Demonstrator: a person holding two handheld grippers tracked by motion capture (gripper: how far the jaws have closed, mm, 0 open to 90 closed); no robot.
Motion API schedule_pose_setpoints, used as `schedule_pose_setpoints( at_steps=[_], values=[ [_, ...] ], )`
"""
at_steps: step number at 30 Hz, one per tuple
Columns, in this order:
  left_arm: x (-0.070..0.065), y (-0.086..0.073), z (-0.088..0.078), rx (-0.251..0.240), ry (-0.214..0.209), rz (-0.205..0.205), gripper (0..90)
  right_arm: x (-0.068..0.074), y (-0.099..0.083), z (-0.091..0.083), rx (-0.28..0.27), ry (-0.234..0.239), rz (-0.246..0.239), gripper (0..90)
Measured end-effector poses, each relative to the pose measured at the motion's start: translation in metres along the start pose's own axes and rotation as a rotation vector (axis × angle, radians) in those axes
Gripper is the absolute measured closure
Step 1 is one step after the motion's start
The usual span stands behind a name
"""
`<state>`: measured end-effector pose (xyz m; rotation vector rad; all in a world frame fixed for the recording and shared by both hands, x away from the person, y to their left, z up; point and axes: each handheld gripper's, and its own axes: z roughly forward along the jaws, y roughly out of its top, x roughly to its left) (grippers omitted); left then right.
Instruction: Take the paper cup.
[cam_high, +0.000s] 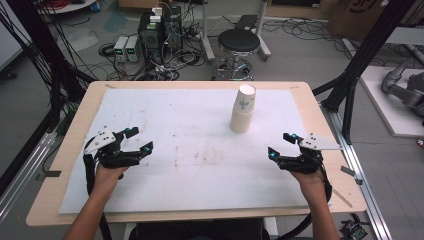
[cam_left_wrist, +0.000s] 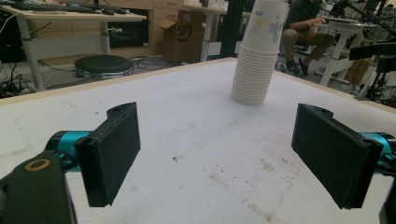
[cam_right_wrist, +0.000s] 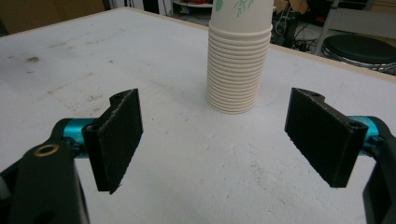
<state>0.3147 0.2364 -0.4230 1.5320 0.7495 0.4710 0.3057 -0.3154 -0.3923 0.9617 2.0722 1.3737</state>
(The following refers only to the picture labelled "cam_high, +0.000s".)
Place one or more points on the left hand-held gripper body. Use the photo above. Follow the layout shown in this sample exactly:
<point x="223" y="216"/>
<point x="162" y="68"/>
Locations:
<point x="110" y="157"/>

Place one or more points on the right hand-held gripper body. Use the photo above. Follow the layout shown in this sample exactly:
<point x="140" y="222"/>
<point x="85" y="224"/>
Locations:
<point x="310" y="156"/>

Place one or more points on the stack of paper cups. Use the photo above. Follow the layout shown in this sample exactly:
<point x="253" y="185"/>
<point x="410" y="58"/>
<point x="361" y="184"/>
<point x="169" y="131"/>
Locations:
<point x="243" y="110"/>

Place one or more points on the person's left hand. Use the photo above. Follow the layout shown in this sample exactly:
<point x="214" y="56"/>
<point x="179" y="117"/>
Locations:
<point x="107" y="180"/>

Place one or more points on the person's right hand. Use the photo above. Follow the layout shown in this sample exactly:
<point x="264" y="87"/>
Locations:
<point x="310" y="186"/>

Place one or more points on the grey tape strip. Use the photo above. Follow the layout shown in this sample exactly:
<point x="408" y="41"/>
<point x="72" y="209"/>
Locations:
<point x="53" y="173"/>
<point x="348" y="171"/>

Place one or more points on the wooden table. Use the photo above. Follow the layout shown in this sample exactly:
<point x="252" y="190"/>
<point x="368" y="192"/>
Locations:
<point x="71" y="133"/>

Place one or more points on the thin wooden stick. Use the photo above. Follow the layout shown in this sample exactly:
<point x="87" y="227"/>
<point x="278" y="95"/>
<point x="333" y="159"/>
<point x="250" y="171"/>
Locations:
<point x="342" y="198"/>

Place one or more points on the white foam mat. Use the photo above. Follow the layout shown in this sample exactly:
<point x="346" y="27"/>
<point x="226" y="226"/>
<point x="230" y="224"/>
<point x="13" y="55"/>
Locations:
<point x="200" y="183"/>

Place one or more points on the grey bench power supply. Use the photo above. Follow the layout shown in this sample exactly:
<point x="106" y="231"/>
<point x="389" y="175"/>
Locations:
<point x="133" y="49"/>
<point x="120" y="49"/>

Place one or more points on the green circuit board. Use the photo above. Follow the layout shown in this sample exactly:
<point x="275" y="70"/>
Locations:
<point x="353" y="230"/>

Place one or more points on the white floor board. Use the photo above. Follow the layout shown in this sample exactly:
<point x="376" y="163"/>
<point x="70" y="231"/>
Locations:
<point x="383" y="110"/>

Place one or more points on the person's dark clothing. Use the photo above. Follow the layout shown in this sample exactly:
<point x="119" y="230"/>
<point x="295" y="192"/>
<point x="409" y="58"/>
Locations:
<point x="200" y="231"/>

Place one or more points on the black computer tower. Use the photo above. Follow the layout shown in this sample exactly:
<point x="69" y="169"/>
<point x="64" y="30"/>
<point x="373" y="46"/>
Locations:
<point x="160" y="36"/>

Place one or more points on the white stand leg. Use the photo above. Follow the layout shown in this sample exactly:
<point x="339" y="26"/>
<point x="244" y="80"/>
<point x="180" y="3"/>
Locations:
<point x="263" y="36"/>
<point x="207" y="36"/>

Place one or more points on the black round stool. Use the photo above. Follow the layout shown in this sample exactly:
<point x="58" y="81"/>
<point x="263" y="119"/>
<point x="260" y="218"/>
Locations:
<point x="238" y="41"/>

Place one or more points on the white power adapter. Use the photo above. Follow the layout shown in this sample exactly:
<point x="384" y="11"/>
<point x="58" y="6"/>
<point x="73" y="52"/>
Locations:
<point x="156" y="12"/>

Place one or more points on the black flat laptop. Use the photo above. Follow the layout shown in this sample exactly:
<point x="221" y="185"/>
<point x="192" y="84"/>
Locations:
<point x="246" y="22"/>

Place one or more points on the cardboard box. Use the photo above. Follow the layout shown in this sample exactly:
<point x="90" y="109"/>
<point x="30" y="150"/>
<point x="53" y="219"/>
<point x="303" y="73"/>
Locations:
<point x="346" y="20"/>

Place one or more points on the aluminium rail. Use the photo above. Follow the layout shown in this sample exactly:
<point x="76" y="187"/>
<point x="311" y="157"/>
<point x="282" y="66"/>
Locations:
<point x="360" y="186"/>
<point x="23" y="173"/>

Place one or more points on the black frame post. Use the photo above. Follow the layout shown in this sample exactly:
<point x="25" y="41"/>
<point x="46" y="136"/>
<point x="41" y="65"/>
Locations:
<point x="36" y="46"/>
<point x="370" y="50"/>

